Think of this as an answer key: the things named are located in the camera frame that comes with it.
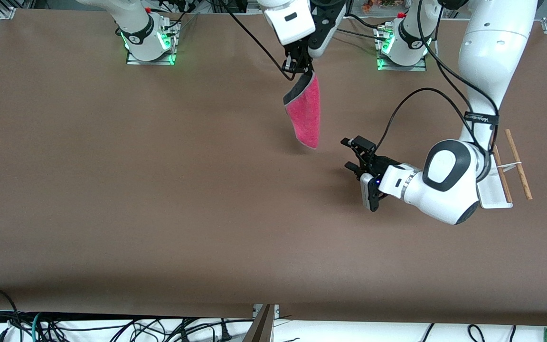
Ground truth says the short black table cable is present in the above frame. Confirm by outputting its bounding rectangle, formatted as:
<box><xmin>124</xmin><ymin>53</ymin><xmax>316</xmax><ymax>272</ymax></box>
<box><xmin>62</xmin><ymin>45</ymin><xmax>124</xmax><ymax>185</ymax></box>
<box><xmin>347</xmin><ymin>13</ymin><xmax>390</xmax><ymax>30</ymax></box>

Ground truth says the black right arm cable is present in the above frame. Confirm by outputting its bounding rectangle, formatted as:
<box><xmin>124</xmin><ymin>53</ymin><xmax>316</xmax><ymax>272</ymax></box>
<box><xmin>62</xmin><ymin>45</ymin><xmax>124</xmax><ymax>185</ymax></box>
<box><xmin>226</xmin><ymin>0</ymin><xmax>302</xmax><ymax>80</ymax></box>

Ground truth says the wooden chopsticks pair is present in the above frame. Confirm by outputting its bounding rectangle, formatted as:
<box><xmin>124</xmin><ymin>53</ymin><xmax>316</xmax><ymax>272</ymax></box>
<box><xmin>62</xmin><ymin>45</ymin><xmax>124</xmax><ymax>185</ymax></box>
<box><xmin>477</xmin><ymin>129</ymin><xmax>533</xmax><ymax>209</ymax></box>

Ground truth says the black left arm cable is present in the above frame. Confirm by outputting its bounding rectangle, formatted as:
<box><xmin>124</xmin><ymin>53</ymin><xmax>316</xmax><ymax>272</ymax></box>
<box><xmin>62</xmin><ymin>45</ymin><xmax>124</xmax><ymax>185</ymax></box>
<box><xmin>376</xmin><ymin>0</ymin><xmax>498</xmax><ymax>155</ymax></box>

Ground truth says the brown table cover sheet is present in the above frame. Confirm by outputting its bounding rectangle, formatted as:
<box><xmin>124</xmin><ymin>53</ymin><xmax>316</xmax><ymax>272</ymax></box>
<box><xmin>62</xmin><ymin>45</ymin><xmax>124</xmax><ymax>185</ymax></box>
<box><xmin>0</xmin><ymin>9</ymin><xmax>547</xmax><ymax>327</ymax></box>

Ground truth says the grey angled beam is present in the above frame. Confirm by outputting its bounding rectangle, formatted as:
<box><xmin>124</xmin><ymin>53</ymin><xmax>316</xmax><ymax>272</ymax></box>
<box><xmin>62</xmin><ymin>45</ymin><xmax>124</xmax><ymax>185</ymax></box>
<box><xmin>243</xmin><ymin>304</ymin><xmax>276</xmax><ymax>342</ymax></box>

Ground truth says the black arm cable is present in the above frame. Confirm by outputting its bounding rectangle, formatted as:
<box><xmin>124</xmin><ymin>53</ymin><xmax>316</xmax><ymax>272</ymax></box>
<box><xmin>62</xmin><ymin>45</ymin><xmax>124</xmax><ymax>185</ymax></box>
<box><xmin>376</xmin><ymin>0</ymin><xmax>498</xmax><ymax>155</ymax></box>
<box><xmin>226</xmin><ymin>0</ymin><xmax>302</xmax><ymax>80</ymax></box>

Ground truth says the long black table cable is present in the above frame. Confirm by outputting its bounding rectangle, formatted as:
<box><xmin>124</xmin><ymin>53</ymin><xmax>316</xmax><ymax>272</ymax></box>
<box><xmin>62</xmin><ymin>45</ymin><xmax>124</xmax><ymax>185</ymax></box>
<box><xmin>335</xmin><ymin>26</ymin><xmax>388</xmax><ymax>42</ymax></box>

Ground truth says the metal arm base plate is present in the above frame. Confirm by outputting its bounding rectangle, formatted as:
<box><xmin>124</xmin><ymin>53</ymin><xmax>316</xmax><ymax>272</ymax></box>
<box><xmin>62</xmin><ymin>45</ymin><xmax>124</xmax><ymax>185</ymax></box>
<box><xmin>126</xmin><ymin>21</ymin><xmax>177</xmax><ymax>66</ymax></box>
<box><xmin>377</xmin><ymin>26</ymin><xmax>427</xmax><ymax>72</ymax></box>

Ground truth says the pink towel with grey edge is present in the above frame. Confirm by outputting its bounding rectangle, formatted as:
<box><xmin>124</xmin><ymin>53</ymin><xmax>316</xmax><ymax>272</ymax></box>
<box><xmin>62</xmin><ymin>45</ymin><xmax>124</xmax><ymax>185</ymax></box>
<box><xmin>283</xmin><ymin>74</ymin><xmax>321</xmax><ymax>150</ymax></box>

